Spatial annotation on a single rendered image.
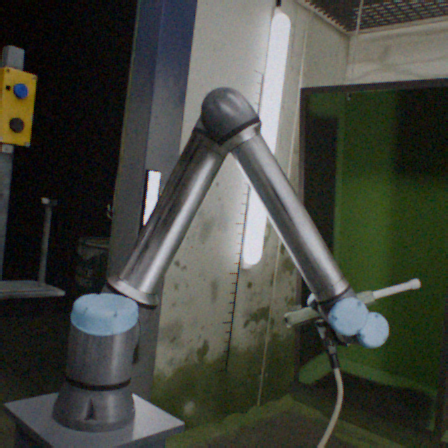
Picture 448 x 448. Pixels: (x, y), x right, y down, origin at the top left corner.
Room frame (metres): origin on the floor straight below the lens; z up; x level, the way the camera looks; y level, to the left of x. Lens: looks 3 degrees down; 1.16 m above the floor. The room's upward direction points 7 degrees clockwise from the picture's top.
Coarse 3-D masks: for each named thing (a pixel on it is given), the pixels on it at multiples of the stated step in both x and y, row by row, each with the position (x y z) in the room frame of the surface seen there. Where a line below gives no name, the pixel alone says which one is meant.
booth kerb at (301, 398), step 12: (300, 396) 2.88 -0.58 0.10; (312, 396) 2.83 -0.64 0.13; (324, 396) 2.78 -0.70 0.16; (324, 408) 2.77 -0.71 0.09; (348, 408) 2.67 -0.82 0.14; (348, 420) 2.66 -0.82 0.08; (360, 420) 2.62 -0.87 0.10; (372, 420) 2.57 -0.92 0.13; (384, 420) 2.53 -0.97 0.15; (372, 432) 2.56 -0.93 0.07; (384, 432) 2.52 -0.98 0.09; (396, 432) 2.48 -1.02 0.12; (408, 432) 2.44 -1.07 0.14; (420, 432) 2.40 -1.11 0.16; (408, 444) 2.43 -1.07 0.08; (420, 444) 2.39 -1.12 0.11; (432, 444) 2.36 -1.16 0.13; (444, 444) 2.32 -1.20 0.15
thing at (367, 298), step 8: (416, 280) 1.67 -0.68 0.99; (392, 288) 1.66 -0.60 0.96; (400, 288) 1.66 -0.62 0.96; (408, 288) 1.67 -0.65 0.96; (360, 296) 1.62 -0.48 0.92; (368, 296) 1.62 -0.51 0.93; (376, 296) 1.64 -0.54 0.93; (368, 304) 1.62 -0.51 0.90; (296, 312) 1.58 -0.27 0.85; (304, 312) 1.58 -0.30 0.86; (312, 312) 1.59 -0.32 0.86; (288, 320) 1.58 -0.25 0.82; (296, 320) 1.57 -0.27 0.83; (304, 320) 1.58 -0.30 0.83; (312, 320) 1.58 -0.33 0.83; (328, 336) 1.59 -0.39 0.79; (328, 352) 1.58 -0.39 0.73; (336, 352) 1.58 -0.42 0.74; (336, 360) 1.58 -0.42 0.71; (336, 368) 1.57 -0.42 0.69
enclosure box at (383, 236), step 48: (336, 96) 2.05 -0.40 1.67; (384, 96) 1.99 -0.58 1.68; (432, 96) 1.87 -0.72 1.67; (336, 144) 2.09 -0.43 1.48; (384, 144) 2.02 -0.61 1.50; (432, 144) 1.89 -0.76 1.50; (336, 192) 2.14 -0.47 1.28; (384, 192) 2.04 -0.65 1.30; (432, 192) 1.91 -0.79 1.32; (336, 240) 2.18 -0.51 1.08; (384, 240) 2.06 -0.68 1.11; (432, 240) 1.93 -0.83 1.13; (384, 288) 2.09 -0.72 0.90; (432, 288) 1.95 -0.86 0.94; (432, 336) 1.97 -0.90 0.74; (336, 384) 2.03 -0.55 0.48; (384, 384) 2.02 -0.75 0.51; (432, 384) 2.00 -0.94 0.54; (432, 432) 1.66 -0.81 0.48
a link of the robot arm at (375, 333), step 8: (368, 312) 1.29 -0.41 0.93; (368, 320) 1.26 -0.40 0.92; (376, 320) 1.27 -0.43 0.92; (384, 320) 1.27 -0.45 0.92; (368, 328) 1.26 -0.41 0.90; (376, 328) 1.26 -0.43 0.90; (384, 328) 1.27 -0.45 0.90; (344, 336) 1.36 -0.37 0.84; (352, 336) 1.29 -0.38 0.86; (360, 336) 1.26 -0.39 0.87; (368, 336) 1.26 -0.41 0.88; (376, 336) 1.26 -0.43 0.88; (384, 336) 1.27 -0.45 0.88; (352, 344) 1.36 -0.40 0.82; (360, 344) 1.29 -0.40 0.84; (368, 344) 1.25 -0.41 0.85; (376, 344) 1.26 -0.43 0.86
